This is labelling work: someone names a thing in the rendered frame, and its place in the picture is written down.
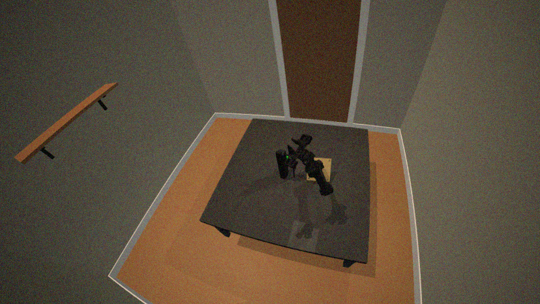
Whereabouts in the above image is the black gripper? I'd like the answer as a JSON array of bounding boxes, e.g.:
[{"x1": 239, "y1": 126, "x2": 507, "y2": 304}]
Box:
[{"x1": 285, "y1": 134, "x2": 312, "y2": 168}]

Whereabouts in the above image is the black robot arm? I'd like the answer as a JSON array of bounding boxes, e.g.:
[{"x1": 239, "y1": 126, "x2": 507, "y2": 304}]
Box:
[{"x1": 300, "y1": 150, "x2": 334, "y2": 196}]

